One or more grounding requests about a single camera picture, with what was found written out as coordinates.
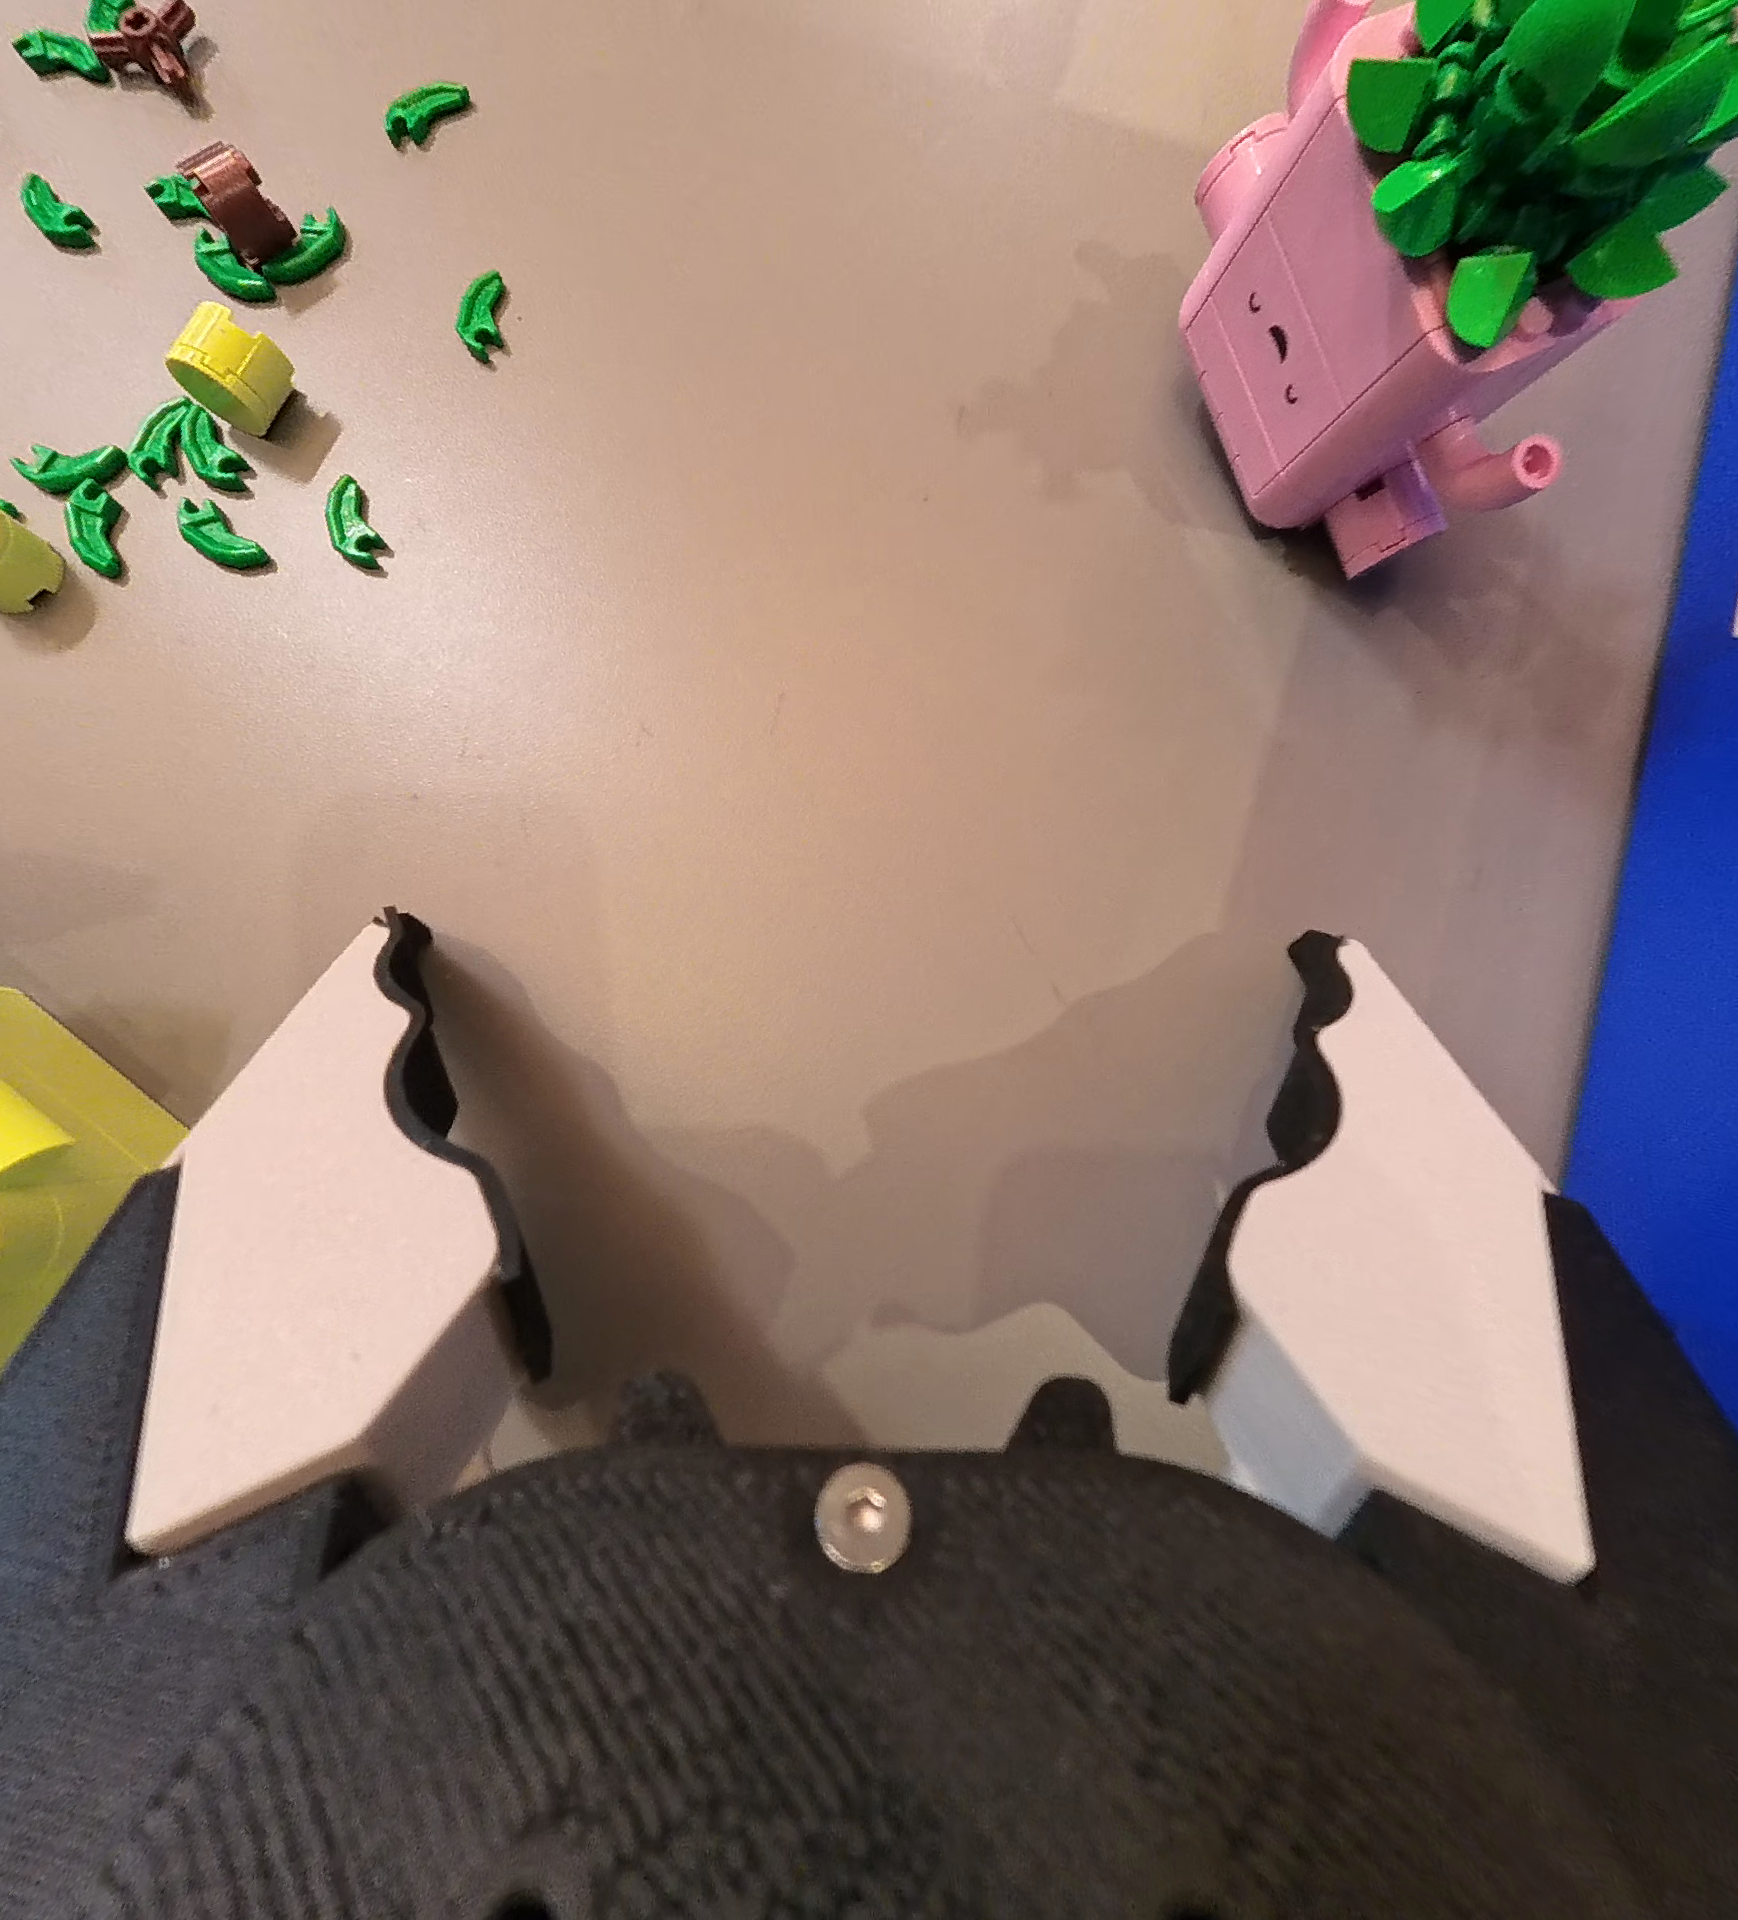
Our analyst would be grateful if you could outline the brown stump brick piece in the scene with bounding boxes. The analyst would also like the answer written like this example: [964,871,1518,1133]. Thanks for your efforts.
[174,142,285,268]

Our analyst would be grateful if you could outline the blue storage bin with tag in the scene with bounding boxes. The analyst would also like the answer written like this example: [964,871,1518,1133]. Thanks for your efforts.
[1562,104,1738,1548]

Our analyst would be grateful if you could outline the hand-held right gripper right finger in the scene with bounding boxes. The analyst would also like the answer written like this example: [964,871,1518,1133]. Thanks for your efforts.
[1165,932,1598,1587]

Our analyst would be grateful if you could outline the brown branched brick piece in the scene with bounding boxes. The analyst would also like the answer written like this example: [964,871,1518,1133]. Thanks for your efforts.
[85,0,199,96]

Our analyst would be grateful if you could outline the scattered green leaf pieces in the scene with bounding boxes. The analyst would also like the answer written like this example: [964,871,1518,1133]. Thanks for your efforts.
[0,22,512,616]

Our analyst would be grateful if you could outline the pink brick plant pot figure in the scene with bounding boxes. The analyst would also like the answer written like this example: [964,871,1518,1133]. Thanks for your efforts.
[1177,0,1738,581]

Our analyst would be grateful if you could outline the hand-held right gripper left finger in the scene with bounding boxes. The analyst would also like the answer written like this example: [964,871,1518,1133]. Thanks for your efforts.
[123,909,556,1556]

